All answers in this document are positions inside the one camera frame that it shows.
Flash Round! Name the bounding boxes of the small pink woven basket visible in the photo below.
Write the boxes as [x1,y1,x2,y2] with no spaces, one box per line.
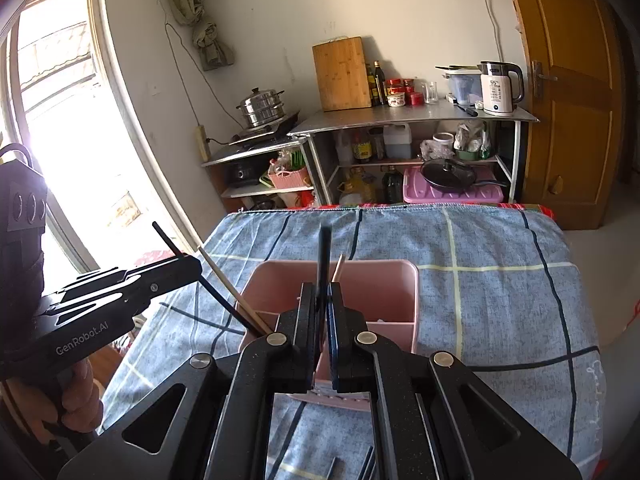
[267,166,312,191]

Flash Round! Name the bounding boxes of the white electric kettle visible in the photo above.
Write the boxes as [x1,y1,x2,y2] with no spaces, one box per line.
[479,61,525,117]

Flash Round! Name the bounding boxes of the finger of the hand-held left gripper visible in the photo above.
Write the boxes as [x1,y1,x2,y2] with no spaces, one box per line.
[47,257,203,328]
[60,254,181,295]

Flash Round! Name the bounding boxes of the person's left hand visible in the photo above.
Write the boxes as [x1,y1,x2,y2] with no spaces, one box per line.
[57,360,103,435]

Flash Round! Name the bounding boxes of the black pan with glass lid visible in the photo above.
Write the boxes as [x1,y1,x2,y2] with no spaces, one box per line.
[420,158,508,193]

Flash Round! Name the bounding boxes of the soy sauce bottle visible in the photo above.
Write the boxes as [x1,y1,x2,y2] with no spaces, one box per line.
[352,132,373,163]

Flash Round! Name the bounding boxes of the bamboo cutting board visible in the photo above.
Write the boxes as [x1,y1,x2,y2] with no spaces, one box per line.
[312,36,373,112]

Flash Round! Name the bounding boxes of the yellow cooking oil bottle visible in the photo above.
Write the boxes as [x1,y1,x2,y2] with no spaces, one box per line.
[339,170,381,206]

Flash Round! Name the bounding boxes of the metal stove stand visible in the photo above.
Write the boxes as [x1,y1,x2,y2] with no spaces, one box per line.
[201,137,321,211]

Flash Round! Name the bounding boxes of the red patterned mat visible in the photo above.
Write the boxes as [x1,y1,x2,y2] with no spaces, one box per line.
[135,250,172,267]

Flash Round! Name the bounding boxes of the beige power strip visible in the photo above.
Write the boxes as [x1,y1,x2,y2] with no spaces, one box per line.
[194,125,211,163]

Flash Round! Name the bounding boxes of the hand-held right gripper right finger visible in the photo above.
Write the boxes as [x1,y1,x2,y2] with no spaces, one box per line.
[325,282,583,480]

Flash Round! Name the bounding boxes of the wooden door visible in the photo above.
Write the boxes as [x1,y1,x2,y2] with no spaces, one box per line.
[500,0,626,231]

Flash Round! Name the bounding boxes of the white framed glass door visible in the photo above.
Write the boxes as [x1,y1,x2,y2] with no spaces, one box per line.
[0,0,203,273]

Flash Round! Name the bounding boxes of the white wall cable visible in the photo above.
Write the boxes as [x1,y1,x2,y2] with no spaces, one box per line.
[469,0,505,63]

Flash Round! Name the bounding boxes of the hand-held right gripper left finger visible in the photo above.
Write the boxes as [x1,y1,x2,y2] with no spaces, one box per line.
[57,282,321,480]

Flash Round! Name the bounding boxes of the knotted beige curtain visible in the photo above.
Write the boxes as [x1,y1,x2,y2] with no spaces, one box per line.
[160,0,236,71]

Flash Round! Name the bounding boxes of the dark green bottle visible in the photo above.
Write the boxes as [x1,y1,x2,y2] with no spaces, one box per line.
[382,165,403,203]

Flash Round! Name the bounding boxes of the steel steamer pot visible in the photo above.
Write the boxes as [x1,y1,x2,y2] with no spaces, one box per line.
[236,86,287,128]

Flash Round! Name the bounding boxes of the black cooktop stove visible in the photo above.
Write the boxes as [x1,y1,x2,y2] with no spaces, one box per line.
[229,112,303,147]

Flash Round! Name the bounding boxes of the metal door handle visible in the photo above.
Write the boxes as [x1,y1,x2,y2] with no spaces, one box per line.
[531,60,558,98]

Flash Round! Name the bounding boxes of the water filter pitcher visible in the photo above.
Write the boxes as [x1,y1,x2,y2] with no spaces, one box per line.
[442,69,483,106]

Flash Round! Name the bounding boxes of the white plastic jug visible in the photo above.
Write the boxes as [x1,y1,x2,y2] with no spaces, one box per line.
[382,122,413,159]

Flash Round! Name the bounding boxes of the blue plaid cloth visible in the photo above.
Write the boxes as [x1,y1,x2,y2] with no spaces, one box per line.
[102,205,601,480]

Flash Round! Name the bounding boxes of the pink plastic utensil basket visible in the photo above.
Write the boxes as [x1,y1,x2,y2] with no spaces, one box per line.
[235,259,420,401]

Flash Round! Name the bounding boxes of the pink storage box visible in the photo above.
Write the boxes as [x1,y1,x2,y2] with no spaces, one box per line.
[402,167,503,206]

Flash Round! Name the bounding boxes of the metal kitchen table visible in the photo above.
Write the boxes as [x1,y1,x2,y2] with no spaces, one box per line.
[287,105,540,206]

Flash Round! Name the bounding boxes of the crumpled plastic bags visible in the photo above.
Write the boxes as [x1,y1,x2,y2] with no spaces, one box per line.
[454,120,494,161]

